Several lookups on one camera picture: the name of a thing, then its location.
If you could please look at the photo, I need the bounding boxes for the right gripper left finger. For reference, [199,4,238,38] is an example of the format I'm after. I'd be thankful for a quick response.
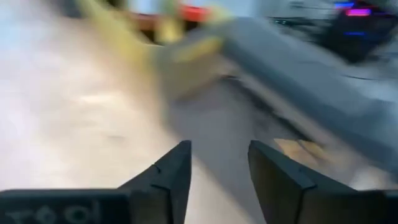
[128,139,193,224]

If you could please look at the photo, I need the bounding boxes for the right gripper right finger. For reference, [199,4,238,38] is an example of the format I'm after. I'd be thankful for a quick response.
[248,139,359,224]

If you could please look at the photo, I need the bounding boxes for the orange paint bottle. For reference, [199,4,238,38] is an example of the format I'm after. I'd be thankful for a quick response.
[178,4,211,23]

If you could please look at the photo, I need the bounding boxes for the brown-grey plastic bin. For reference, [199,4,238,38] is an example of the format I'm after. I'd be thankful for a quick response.
[161,17,398,187]

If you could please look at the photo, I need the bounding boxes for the yellow plastic bin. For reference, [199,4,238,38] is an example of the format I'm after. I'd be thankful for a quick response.
[148,30,226,101]

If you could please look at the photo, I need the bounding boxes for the black mesh computer case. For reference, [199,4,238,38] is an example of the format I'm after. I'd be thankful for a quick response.
[310,0,398,63]

